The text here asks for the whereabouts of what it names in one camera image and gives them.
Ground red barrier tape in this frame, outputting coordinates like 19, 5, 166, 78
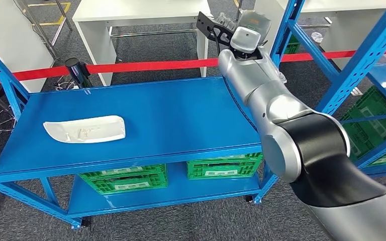
0, 46, 386, 87

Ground black flat bracket module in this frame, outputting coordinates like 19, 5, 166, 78
196, 12, 235, 47

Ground speckled white curved plastic part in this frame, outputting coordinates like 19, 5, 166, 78
43, 115, 126, 144

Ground black barrier post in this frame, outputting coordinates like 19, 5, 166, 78
64, 58, 92, 89

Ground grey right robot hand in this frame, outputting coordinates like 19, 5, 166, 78
238, 10, 272, 46

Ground chrome tube frame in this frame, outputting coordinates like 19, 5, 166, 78
11, 0, 73, 62
234, 0, 244, 21

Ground thin floor cables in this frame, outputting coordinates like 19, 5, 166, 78
53, 75, 80, 91

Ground white table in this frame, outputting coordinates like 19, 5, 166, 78
72, 0, 212, 86
254, 0, 334, 56
321, 0, 386, 69

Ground white cabinet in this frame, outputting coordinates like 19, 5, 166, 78
0, 0, 54, 93

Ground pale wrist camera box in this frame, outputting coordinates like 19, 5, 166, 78
230, 26, 260, 55

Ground wide blue metal shelf rack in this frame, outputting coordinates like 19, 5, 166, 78
0, 0, 386, 230

